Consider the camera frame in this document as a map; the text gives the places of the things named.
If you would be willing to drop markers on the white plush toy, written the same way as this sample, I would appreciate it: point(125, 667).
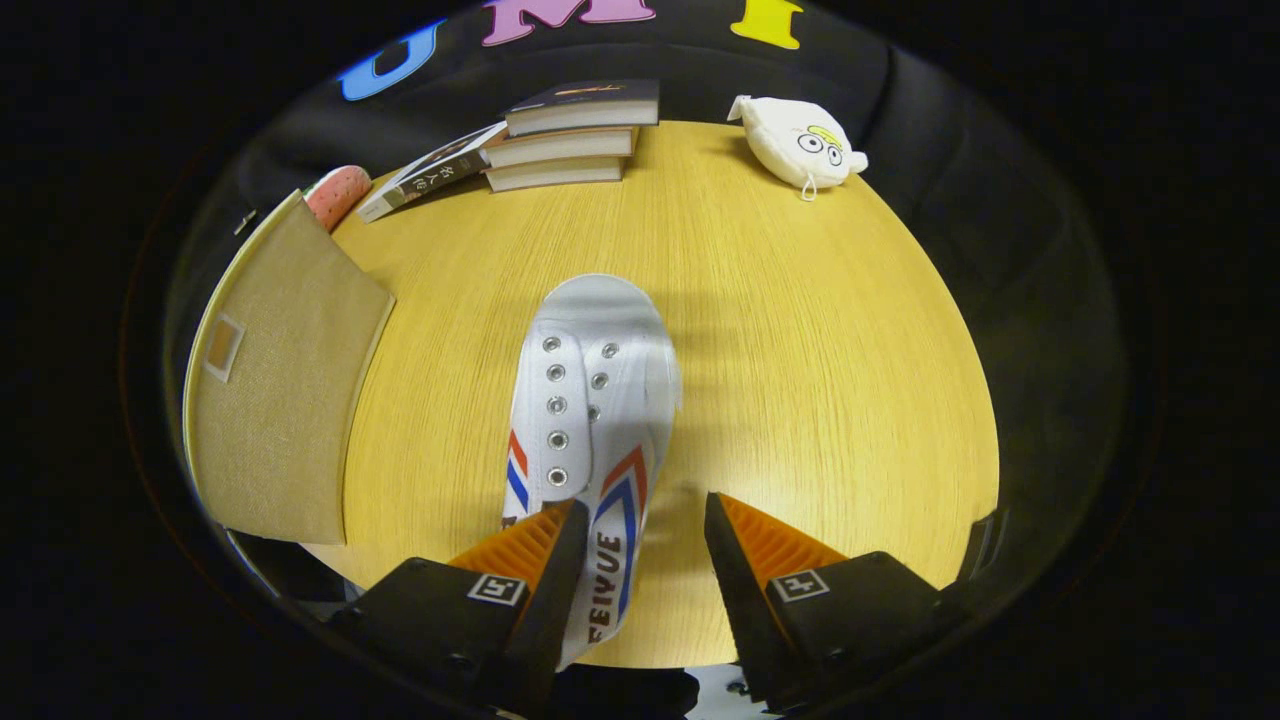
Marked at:
point(795, 145)

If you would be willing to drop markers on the silver clip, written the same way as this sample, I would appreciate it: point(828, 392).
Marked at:
point(245, 222)

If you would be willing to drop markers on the watermelon slice plush toy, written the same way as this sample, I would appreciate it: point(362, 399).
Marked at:
point(340, 195)

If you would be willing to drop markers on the beige fabric storage box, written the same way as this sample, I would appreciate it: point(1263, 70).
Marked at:
point(290, 400)

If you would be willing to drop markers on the white cover book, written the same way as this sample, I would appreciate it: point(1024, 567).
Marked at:
point(430, 175)

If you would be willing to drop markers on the black cover book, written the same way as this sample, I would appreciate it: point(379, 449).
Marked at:
point(585, 108)

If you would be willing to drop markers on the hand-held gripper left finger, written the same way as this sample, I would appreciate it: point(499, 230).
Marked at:
point(550, 610)

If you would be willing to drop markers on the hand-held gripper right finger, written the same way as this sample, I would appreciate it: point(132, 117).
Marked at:
point(745, 610)

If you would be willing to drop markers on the white canvas shoe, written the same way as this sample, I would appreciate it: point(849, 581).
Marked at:
point(600, 340)

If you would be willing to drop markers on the brown cover book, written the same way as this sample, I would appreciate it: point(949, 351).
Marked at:
point(555, 175)
point(560, 147)

